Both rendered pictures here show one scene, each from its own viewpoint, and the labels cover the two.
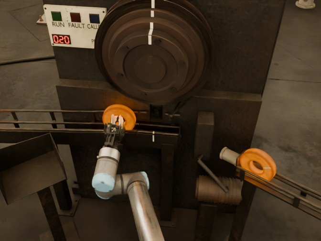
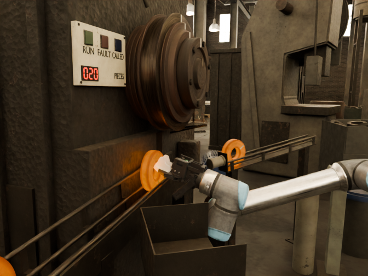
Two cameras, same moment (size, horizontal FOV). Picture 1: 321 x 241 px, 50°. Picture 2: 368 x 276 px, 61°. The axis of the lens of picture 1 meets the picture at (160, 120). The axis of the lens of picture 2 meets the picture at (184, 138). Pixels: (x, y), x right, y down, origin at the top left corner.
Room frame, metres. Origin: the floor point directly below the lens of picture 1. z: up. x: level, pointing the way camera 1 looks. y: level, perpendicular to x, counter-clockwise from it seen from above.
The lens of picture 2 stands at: (0.84, 1.29, 1.05)
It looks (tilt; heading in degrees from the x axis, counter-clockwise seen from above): 9 degrees down; 285
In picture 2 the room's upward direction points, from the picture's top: 1 degrees clockwise
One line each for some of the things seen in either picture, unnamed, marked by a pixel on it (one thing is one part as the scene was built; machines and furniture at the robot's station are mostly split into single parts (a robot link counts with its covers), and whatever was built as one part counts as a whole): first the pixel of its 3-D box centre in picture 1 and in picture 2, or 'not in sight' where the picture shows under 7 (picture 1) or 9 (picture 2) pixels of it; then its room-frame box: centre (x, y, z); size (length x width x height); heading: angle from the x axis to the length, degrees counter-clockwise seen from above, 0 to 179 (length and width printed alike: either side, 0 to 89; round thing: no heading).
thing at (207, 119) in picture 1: (203, 135); (188, 163); (1.20, -0.21, 0.68); 0.11 x 0.08 x 0.24; 174
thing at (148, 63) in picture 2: (154, 53); (173, 74); (1.21, 0.03, 1.11); 0.47 x 0.06 x 0.47; 84
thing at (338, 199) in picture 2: not in sight; (335, 222); (0.41, -0.57, 0.31); 0.24 x 0.16 x 0.62; 84
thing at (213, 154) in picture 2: not in sight; (213, 165); (1.38, -2.25, 0.17); 0.57 x 0.31 x 0.34; 104
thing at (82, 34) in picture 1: (78, 27); (102, 58); (1.36, 0.35, 1.15); 0.26 x 0.02 x 0.18; 84
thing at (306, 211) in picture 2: not in sight; (305, 228); (0.57, -0.55, 0.26); 0.12 x 0.12 x 0.52
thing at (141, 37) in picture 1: (150, 66); (195, 74); (1.12, 0.04, 1.11); 0.28 x 0.06 x 0.28; 84
